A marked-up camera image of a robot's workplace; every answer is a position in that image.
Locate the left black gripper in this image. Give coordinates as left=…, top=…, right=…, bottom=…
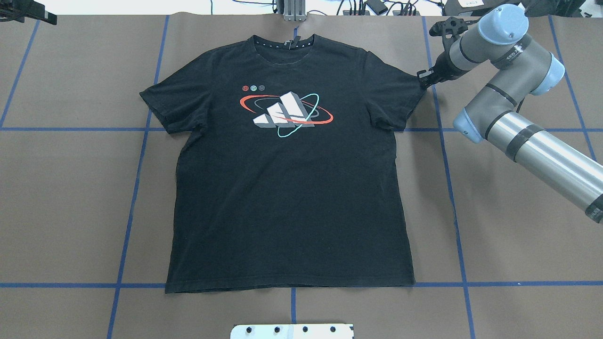
left=0, top=0, right=45, bottom=23

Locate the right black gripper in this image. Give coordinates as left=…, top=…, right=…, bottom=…
left=416, top=51, right=460, bottom=89

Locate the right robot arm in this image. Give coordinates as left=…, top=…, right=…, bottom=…
left=417, top=4, right=603, bottom=223

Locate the aluminium frame post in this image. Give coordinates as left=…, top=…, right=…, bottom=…
left=276, top=0, right=307, bottom=22

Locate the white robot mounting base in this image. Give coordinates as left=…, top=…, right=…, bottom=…
left=230, top=323, right=355, bottom=339

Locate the black graphic t-shirt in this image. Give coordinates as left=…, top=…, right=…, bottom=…
left=140, top=35, right=424, bottom=294

